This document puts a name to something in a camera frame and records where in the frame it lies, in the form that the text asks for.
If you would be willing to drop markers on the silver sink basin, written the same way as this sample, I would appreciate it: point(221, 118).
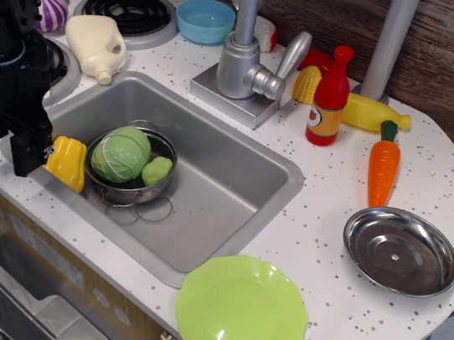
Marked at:
point(224, 190)

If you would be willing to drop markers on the yellow toy corn cob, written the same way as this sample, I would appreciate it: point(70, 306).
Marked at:
point(305, 86)

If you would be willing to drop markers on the yellow toy bottle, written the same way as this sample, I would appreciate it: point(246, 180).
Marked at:
point(368, 114)

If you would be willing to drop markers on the black coil burner right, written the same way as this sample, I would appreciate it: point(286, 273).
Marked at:
point(144, 24)

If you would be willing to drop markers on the black coil burner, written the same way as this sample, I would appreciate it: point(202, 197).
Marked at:
point(144, 24)
point(65, 73)

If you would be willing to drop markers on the red white toy slice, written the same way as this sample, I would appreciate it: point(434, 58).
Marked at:
point(266, 34)

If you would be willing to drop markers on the small light green vegetable toy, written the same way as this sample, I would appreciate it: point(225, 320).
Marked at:
point(156, 170)

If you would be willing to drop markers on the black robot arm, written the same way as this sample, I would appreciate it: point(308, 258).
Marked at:
point(17, 19)

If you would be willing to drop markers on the small steel pot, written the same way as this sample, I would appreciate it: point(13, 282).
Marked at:
point(133, 192)

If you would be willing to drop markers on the black coil burner front left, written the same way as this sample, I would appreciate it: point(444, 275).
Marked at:
point(65, 73)

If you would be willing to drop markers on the light green plastic plate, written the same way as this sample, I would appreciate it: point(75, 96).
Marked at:
point(239, 298)

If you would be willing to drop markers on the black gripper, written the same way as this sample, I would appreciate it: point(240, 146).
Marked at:
point(24, 80)

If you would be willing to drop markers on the purple striped toy onion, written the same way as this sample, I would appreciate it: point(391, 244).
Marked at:
point(53, 13)

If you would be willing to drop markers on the round steel plate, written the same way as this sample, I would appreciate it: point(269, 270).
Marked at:
point(400, 252)

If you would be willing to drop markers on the silver toy faucet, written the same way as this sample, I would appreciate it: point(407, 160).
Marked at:
point(239, 85)

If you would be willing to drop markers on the silver oven door handle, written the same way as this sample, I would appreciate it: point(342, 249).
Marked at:
point(36, 304)

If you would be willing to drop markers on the yellow toy squash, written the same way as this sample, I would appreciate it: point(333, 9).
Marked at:
point(67, 162)

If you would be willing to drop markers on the green toy cabbage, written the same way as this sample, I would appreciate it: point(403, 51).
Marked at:
point(121, 155)

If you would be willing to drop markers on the red toy pepper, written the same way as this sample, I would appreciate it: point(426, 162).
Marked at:
point(316, 57)

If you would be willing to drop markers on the blue plastic bowl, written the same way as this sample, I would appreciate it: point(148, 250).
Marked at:
point(205, 21)

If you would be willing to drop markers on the orange toy carrot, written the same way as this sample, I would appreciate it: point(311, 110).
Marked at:
point(384, 163)

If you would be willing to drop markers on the red ketchup bottle toy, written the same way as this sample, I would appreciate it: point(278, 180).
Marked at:
point(331, 97)

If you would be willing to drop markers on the grey vertical pole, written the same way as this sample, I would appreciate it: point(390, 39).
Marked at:
point(395, 28)

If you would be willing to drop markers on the cream toy milk jug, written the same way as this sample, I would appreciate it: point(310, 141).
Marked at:
point(98, 45)

